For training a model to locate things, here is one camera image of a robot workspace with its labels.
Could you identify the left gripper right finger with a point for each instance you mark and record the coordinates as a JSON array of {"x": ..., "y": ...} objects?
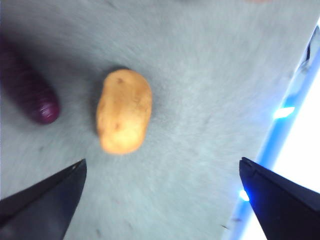
[{"x": 285, "y": 207}]

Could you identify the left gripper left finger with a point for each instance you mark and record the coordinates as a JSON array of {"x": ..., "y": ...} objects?
[{"x": 42, "y": 205}]

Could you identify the brown potato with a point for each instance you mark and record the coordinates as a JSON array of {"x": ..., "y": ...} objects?
[{"x": 123, "y": 112}]

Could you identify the purple eggplant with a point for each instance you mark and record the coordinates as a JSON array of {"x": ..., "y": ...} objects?
[{"x": 30, "y": 95}]

